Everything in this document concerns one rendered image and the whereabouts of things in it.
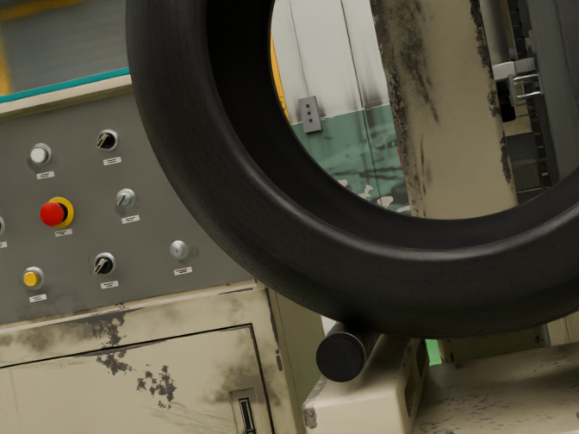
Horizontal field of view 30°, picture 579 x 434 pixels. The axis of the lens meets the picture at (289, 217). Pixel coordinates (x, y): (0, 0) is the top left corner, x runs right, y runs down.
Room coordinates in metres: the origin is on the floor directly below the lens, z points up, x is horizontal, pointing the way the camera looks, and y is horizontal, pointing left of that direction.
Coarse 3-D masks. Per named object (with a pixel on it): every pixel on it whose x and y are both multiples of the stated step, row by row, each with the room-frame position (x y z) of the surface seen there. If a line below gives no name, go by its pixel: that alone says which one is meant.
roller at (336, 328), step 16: (336, 336) 0.97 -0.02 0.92; (352, 336) 0.97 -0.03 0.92; (368, 336) 1.01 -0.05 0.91; (320, 352) 0.97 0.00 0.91; (336, 352) 0.96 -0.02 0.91; (352, 352) 0.96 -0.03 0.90; (368, 352) 0.99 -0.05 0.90; (320, 368) 0.97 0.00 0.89; (336, 368) 0.96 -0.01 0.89; (352, 368) 0.96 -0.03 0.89
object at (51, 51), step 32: (0, 0) 1.79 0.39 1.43; (32, 0) 1.78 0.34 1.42; (64, 0) 1.77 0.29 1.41; (96, 0) 1.76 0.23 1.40; (0, 32) 1.79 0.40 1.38; (32, 32) 1.78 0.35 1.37; (64, 32) 1.77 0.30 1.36; (96, 32) 1.76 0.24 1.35; (0, 64) 1.79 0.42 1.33; (32, 64) 1.78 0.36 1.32; (64, 64) 1.77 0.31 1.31; (96, 64) 1.76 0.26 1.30; (0, 96) 1.79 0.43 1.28
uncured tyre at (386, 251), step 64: (128, 0) 1.00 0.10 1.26; (192, 0) 0.95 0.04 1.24; (256, 0) 1.22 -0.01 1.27; (128, 64) 1.00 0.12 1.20; (192, 64) 0.95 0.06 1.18; (256, 64) 1.22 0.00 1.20; (192, 128) 0.95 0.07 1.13; (256, 128) 1.22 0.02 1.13; (192, 192) 0.98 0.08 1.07; (256, 192) 0.94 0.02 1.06; (320, 192) 1.21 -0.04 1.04; (576, 192) 1.16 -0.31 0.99; (256, 256) 0.96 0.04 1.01; (320, 256) 0.94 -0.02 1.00; (384, 256) 0.92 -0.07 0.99; (448, 256) 0.91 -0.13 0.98; (512, 256) 0.90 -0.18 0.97; (576, 256) 0.90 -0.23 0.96; (384, 320) 0.95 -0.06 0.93; (448, 320) 0.94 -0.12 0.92; (512, 320) 0.94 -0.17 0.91
